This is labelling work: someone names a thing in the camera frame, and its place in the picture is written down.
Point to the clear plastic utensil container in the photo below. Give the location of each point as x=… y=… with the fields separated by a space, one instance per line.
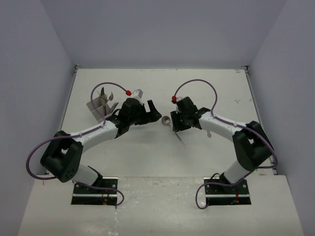
x=98 y=113

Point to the steel knife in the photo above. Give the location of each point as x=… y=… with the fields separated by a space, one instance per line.
x=105 y=104
x=113 y=107
x=101 y=93

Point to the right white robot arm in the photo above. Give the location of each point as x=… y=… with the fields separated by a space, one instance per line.
x=251 y=144

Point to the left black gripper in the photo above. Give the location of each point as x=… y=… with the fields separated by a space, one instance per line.
x=148 y=116

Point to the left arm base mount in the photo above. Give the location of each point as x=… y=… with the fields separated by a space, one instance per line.
x=105 y=193

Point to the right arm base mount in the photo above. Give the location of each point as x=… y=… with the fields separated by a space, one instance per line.
x=220 y=193

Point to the right corner metal bracket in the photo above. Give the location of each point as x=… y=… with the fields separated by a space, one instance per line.
x=245 y=68

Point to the small ornate steel spoon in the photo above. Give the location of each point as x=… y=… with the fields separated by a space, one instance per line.
x=209 y=134

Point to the large steel spoon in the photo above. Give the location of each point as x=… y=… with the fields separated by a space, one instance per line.
x=167 y=122

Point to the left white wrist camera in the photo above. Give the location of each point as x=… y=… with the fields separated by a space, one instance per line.
x=137 y=94

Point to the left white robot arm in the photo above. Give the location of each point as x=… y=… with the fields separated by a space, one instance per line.
x=63 y=155

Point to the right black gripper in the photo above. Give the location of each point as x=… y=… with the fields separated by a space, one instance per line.
x=177 y=126

